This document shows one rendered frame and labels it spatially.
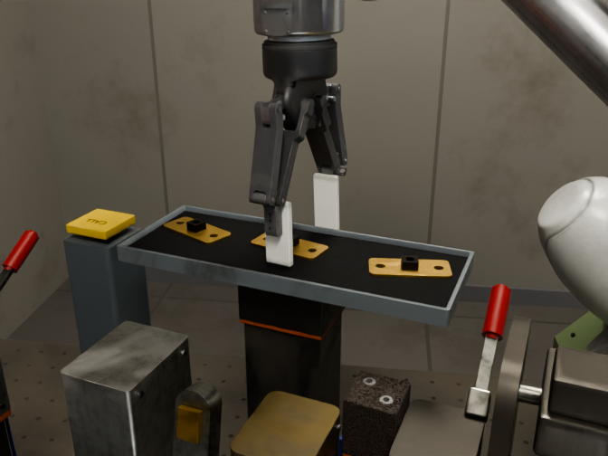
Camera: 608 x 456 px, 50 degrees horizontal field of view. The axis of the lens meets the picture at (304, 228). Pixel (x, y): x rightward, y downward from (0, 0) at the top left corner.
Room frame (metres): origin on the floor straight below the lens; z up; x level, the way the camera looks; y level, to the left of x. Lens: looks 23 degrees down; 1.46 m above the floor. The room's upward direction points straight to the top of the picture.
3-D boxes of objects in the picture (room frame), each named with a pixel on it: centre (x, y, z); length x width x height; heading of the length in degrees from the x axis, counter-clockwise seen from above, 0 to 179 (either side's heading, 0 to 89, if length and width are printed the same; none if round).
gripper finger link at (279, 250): (0.62, 0.03, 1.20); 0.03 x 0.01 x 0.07; 60
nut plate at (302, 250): (0.67, 0.02, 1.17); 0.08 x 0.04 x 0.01; 58
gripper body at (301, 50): (0.67, 0.00, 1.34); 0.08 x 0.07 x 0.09; 150
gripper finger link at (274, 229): (0.61, 0.04, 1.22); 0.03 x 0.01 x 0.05; 150
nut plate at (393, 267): (0.61, -0.11, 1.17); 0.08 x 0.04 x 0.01; 86
